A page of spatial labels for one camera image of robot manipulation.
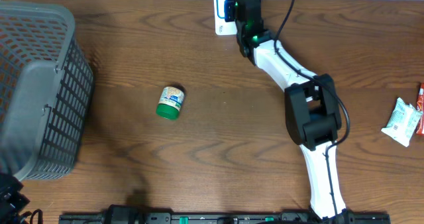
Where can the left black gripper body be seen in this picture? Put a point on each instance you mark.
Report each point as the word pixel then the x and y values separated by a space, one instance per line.
pixel 8 197

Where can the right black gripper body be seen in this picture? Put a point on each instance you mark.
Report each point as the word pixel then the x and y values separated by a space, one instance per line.
pixel 230 14

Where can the green lid jar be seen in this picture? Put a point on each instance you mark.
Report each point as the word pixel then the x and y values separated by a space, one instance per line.
pixel 170 103

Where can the mint green wipes pack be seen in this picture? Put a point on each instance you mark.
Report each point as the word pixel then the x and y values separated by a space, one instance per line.
pixel 403 122

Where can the red Top chocolate bar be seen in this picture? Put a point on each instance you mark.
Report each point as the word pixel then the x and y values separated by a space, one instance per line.
pixel 420 100

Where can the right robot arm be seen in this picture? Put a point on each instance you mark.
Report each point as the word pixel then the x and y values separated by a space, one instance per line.
pixel 313 111

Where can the white barcode scanner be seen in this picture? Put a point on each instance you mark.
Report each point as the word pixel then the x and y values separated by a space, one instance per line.
pixel 222 28

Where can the grey plastic basket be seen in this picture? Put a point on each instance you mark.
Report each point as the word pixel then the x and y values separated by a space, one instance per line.
pixel 46 89

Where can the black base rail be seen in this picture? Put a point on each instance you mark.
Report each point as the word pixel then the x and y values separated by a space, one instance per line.
pixel 347 217

